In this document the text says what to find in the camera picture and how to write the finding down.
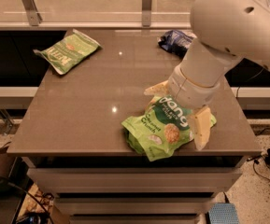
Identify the blue perforated box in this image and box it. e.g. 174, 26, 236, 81
207, 203, 239, 224

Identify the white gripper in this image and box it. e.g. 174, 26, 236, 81
144, 65, 220, 150

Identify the glass railing with metal posts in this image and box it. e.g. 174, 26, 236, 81
0, 0, 194, 30

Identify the grey drawer cabinet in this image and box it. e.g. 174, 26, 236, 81
21, 155, 249, 224

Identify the black cable on floor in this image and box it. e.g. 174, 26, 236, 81
0, 175, 54, 224

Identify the green jalapeno chip bag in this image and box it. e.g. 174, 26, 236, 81
34, 29, 101, 75

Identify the blue chip bag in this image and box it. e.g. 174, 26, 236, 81
158, 30, 196, 58

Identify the green rice chip bag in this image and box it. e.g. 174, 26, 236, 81
121, 94, 218, 162

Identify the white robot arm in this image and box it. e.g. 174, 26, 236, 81
144, 0, 270, 150

